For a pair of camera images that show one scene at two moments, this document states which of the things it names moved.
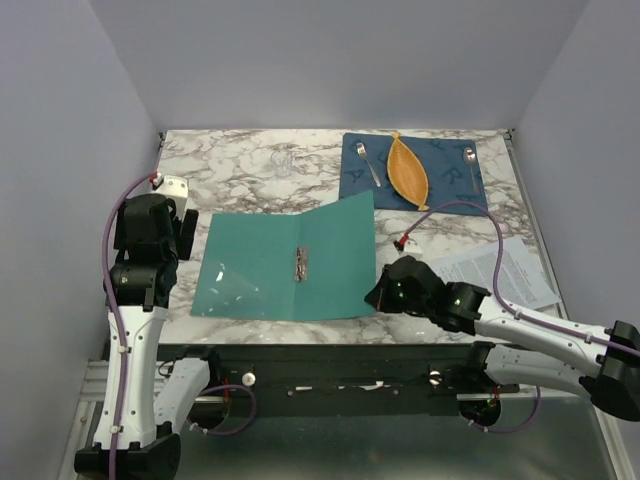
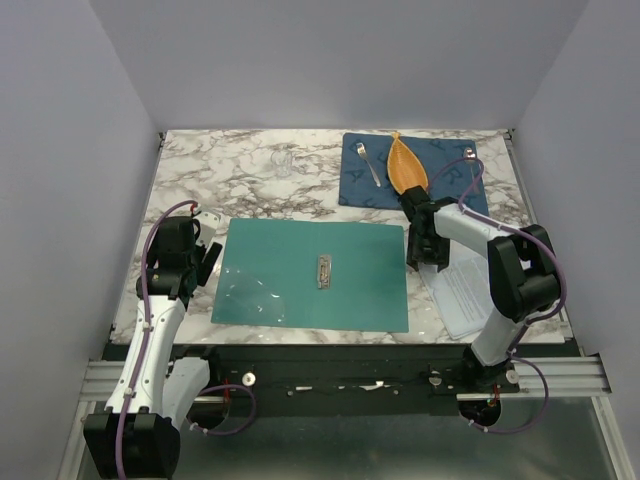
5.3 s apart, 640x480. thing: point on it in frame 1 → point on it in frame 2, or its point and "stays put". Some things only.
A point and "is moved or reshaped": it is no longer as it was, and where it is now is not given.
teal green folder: (290, 266) is moved or reshaped
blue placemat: (451, 165) stays put
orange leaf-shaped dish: (406, 174) stays put
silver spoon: (469, 156) stays put
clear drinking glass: (281, 161) stays put
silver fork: (362, 151) stays put
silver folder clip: (301, 267) → (324, 271)
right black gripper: (379, 295) → (439, 257)
